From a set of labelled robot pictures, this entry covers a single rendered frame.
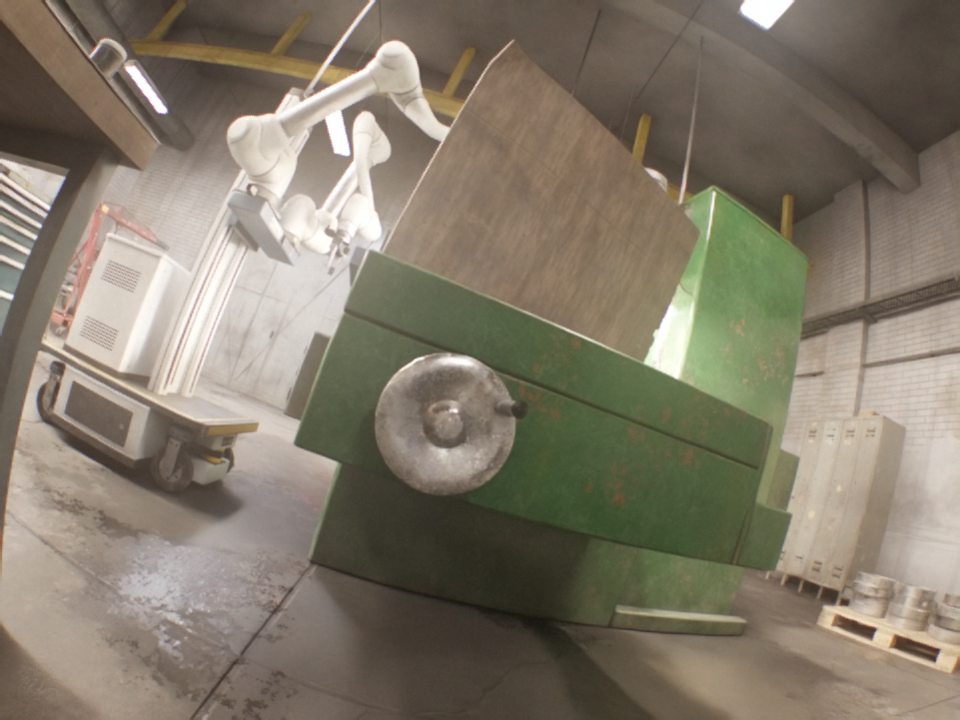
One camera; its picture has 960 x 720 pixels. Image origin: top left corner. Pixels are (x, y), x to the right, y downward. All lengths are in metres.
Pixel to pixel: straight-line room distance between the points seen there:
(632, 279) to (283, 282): 7.06
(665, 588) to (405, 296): 1.91
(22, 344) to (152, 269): 1.29
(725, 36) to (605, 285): 4.41
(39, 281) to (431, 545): 1.42
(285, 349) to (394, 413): 7.17
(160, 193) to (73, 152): 9.21
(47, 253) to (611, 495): 0.98
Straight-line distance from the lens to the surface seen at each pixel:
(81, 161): 0.80
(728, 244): 2.56
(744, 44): 5.60
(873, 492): 5.30
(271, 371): 7.81
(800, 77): 5.93
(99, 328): 2.09
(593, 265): 1.33
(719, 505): 1.03
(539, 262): 1.22
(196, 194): 9.54
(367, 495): 1.63
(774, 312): 2.72
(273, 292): 8.07
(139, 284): 2.02
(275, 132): 1.78
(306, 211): 2.36
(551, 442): 0.79
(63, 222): 0.76
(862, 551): 5.33
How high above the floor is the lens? 0.60
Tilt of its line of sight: 9 degrees up
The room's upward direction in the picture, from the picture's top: 19 degrees clockwise
